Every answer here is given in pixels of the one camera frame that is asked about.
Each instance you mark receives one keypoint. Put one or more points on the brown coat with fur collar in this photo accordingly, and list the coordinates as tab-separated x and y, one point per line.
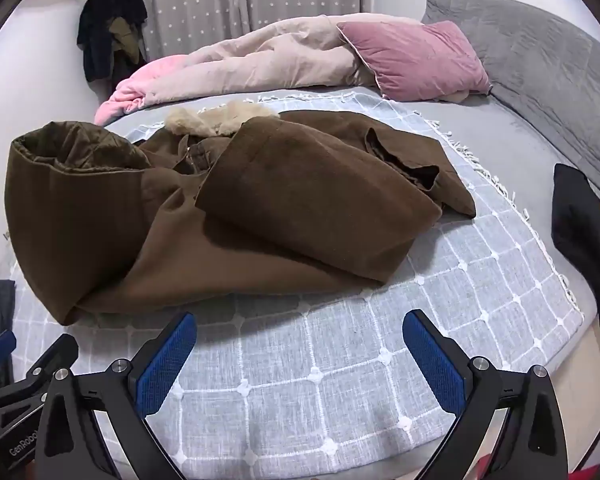
280	200

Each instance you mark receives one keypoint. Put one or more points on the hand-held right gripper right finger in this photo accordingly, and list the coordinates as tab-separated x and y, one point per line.
435	365

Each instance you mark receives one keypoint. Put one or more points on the bed with grey sheet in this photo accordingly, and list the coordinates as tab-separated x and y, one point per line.
510	130

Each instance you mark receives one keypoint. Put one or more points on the pink and beige quilt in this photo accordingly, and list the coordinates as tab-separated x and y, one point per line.
240	65

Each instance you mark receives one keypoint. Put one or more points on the pink pillow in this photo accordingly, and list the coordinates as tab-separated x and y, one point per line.
415	57

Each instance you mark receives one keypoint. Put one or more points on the grey quilted headboard cushion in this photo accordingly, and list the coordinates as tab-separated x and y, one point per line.
530	55

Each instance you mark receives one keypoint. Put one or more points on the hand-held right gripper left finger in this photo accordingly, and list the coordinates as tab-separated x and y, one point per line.
162	365

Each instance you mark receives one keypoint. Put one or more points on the black cloth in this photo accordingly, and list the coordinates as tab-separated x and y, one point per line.
585	240

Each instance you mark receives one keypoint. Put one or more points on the dark hanging clothes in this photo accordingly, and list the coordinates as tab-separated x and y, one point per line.
105	25

